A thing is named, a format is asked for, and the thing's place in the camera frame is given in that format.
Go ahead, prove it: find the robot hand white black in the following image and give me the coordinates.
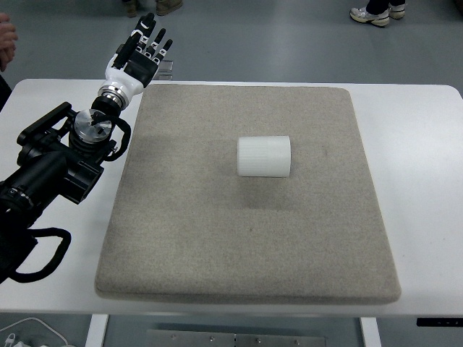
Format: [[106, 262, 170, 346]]
[[102, 12, 174, 97]]

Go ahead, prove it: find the white cable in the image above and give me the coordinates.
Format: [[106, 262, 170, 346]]
[[0, 317, 69, 347]]

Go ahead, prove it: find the black table control panel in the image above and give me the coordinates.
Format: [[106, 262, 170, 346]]
[[415, 317, 463, 328]]

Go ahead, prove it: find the white ribbed cup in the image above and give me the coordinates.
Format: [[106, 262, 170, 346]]
[[237, 135, 292, 178]]

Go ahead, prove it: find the person's hand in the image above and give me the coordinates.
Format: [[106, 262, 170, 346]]
[[0, 12, 19, 72]]

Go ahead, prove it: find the person's white sneaker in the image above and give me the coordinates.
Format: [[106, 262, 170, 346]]
[[388, 3, 407, 20], [349, 7, 391, 28]]

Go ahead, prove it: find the grey metal plate with screws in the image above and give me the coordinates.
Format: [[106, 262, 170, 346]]
[[146, 328, 326, 347]]

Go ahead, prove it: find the beige felt mat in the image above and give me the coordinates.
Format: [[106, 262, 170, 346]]
[[94, 83, 402, 304]]

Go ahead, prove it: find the white table leg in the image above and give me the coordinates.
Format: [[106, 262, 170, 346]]
[[85, 314, 109, 347], [360, 317, 381, 347]]

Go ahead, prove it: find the small clear plastic box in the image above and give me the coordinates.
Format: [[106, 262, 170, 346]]
[[156, 59, 175, 81]]

